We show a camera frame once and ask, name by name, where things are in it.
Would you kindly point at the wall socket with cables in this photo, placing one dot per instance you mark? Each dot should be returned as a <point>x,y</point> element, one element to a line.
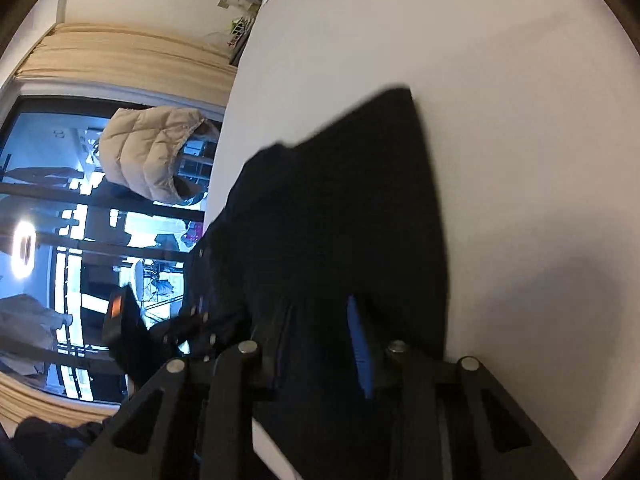
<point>231,37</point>

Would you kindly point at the beige puffer jacket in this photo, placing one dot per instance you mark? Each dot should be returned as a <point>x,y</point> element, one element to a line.
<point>141,150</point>

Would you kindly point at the beige curtain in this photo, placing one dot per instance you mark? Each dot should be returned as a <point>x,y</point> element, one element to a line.
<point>131,58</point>

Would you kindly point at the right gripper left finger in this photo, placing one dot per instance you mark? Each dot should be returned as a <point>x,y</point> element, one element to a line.
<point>189,421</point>

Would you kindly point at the black pants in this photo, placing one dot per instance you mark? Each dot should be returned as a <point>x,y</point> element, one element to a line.
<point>334,248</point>

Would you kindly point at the white bed sheet mattress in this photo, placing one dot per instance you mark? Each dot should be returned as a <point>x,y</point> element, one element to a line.
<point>531,110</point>

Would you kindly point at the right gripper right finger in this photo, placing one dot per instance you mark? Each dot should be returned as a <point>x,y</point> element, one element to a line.
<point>445,420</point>

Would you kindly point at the window with dark frame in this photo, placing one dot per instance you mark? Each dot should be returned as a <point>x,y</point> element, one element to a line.
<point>70,238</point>

